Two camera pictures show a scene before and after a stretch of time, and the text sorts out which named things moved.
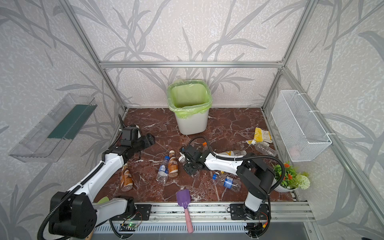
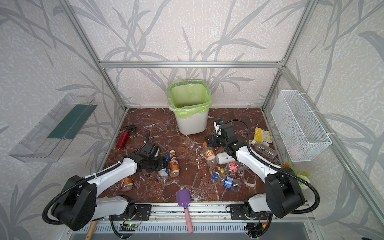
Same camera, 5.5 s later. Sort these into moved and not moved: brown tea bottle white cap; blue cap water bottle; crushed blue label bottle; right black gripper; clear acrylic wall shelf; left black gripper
Moved: left black gripper; right black gripper
Not moved: blue cap water bottle; crushed blue label bottle; clear acrylic wall shelf; brown tea bottle white cap
